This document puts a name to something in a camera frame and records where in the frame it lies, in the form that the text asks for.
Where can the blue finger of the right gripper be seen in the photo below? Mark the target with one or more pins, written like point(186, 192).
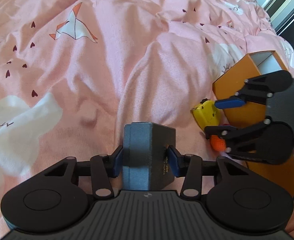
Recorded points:
point(229, 103)

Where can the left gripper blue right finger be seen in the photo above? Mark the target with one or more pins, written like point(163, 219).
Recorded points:
point(177, 162)

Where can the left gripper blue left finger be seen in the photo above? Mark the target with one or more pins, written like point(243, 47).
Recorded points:
point(117, 161)

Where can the dark grey gift box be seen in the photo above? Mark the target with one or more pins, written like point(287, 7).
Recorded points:
point(145, 162)

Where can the orange crochet ball toy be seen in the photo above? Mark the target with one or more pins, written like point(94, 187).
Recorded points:
point(217, 144)

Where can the orange cardboard storage box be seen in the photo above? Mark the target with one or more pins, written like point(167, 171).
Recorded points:
point(232, 80)

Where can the pink printed bed duvet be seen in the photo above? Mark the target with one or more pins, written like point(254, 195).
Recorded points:
point(74, 72)

